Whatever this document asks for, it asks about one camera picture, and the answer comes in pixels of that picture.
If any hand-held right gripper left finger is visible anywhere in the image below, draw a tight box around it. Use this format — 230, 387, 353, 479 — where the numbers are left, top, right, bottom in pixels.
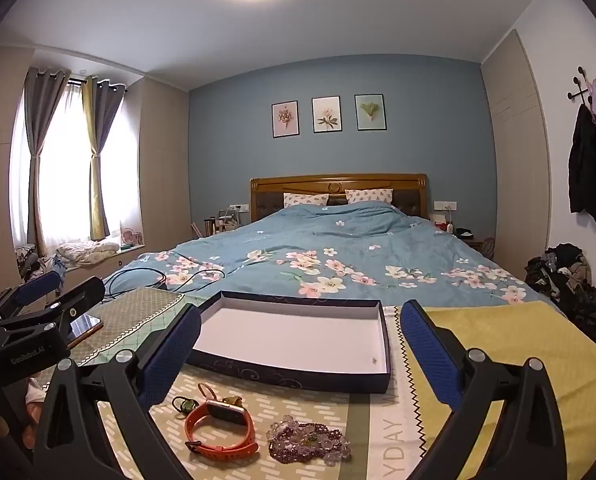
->
32, 304, 202, 480

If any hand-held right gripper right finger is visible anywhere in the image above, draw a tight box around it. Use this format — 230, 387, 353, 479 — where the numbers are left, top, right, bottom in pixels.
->
399, 300, 568, 480

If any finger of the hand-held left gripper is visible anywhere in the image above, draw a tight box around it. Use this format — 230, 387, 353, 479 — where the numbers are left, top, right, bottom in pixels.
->
0, 278, 105, 336
0, 271, 62, 318

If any orange smartwatch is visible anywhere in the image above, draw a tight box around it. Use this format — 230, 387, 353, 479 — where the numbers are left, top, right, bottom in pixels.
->
184, 399, 259, 458

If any dark blue shallow box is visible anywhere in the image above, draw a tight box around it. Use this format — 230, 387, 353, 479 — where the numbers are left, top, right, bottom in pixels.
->
185, 290, 393, 395

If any clear crystal bead bracelet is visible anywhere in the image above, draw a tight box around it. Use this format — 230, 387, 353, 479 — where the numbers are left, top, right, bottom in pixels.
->
268, 415, 353, 463

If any purple bead bracelet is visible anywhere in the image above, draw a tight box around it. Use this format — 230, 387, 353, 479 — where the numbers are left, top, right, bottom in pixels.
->
269, 422, 346, 462

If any person's left hand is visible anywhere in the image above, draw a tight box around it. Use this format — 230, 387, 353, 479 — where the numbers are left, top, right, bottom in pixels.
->
24, 379, 46, 433

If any heap of mixed clothes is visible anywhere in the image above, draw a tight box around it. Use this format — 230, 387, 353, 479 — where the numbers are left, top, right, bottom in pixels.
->
15, 244, 61, 281

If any smartphone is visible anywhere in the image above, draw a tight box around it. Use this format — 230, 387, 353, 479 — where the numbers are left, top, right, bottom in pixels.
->
70, 314, 104, 346

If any folded white bedding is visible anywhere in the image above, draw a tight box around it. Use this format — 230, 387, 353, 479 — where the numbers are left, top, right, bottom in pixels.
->
55, 241, 121, 266

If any yellow green printed blanket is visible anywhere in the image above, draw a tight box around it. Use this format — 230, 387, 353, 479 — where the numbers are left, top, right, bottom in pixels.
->
68, 287, 596, 480

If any small pink fan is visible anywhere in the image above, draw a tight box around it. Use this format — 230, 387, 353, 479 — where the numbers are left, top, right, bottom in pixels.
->
119, 225, 143, 250

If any blue floral duvet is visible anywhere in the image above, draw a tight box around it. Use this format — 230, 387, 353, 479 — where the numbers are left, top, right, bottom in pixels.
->
100, 200, 568, 311

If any group of toiletry bottles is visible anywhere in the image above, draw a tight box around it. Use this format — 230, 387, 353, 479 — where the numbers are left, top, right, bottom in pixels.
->
203, 205, 251, 235

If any beige tall cabinet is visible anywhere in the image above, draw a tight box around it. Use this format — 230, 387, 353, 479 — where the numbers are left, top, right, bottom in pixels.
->
138, 77, 191, 256

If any pile of dark clothes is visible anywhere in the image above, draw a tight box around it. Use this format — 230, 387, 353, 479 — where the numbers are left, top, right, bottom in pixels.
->
524, 242, 596, 346

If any dotted white pillow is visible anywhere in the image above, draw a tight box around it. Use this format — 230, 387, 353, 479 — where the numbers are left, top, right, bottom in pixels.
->
283, 192, 329, 208
345, 188, 395, 206

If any grey and yellow curtain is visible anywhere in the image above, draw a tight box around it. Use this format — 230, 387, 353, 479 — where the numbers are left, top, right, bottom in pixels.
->
80, 76, 128, 241

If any wooden bed headboard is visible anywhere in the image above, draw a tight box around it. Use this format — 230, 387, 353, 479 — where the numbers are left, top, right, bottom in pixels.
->
250, 173, 429, 223

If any beige wardrobe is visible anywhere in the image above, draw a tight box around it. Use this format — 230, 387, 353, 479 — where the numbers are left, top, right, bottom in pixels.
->
480, 29, 551, 266

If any green framed leaf picture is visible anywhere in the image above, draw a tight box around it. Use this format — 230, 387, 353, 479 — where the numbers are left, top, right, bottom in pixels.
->
354, 93, 387, 131

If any black jacket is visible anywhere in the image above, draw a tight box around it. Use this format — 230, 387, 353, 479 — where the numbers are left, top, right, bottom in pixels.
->
568, 104, 596, 226

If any cream framed flower picture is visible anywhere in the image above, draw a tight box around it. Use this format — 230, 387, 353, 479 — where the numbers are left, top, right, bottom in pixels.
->
312, 96, 343, 134

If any pink framed flower picture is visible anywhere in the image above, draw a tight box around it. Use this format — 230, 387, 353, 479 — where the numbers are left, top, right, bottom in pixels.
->
271, 101, 299, 139

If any black cable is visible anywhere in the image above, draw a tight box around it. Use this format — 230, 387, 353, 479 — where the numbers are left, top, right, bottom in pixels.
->
103, 267, 226, 301

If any black wall coat rack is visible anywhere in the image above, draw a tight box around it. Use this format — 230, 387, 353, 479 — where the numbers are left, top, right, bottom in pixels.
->
566, 66, 593, 106

